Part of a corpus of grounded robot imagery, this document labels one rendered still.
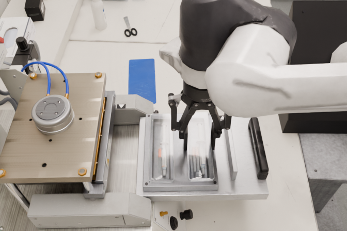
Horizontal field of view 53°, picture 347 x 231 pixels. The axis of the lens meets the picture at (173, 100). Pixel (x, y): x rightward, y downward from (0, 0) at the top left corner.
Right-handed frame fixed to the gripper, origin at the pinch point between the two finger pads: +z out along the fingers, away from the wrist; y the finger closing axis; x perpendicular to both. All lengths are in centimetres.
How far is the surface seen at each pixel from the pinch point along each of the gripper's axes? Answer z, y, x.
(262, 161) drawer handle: 2.5, 13.7, -5.1
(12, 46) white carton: 17, -63, 52
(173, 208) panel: 20.2, -6.4, -7.8
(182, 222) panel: 25.1, -4.2, -9.9
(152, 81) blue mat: 28, -13, 44
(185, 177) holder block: 3.8, -3.4, -7.9
